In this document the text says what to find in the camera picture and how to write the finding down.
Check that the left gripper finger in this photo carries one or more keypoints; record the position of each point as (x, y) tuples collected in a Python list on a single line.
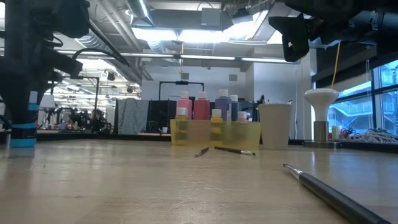
[(20, 102)]

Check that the small blue paint bottle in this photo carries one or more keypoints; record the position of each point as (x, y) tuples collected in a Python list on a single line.
[(23, 142)]

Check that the large grey paint bottle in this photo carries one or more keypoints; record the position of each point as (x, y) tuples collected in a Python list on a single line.
[(235, 109)]

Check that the large blue paint bottle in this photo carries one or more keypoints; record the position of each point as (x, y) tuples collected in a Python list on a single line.
[(223, 109)]

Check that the small yellow paint bottle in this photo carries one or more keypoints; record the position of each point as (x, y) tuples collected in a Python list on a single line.
[(216, 113)]

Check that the large red paint bottle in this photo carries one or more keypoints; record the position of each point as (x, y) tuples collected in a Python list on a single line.
[(201, 109)]

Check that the large pink paint bottle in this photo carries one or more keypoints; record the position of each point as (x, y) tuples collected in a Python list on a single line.
[(184, 109)]

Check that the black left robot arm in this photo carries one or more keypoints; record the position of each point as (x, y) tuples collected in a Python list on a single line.
[(25, 18)]

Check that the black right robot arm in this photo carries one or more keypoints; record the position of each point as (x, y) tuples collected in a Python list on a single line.
[(342, 4)]

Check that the white background lampshade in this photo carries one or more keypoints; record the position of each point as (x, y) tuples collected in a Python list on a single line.
[(48, 101)]

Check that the white dome table lamp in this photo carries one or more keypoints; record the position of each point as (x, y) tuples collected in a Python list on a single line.
[(321, 96)]

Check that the person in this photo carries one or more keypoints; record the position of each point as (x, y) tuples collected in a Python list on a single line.
[(98, 119)]

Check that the black monitor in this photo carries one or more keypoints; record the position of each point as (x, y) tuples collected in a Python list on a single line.
[(250, 110)]

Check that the beige plastic cup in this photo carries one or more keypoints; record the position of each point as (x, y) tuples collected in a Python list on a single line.
[(275, 124)]

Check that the large glass window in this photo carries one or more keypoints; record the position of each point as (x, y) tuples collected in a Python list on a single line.
[(373, 102)]

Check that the yellow translucent plastic bin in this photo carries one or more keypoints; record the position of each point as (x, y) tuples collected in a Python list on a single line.
[(252, 135)]

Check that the grey cloth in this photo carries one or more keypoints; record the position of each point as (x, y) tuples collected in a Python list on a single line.
[(133, 115)]

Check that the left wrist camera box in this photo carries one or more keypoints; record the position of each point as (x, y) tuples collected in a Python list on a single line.
[(62, 63)]

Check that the black table frame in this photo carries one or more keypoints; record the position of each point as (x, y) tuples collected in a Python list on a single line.
[(373, 147)]

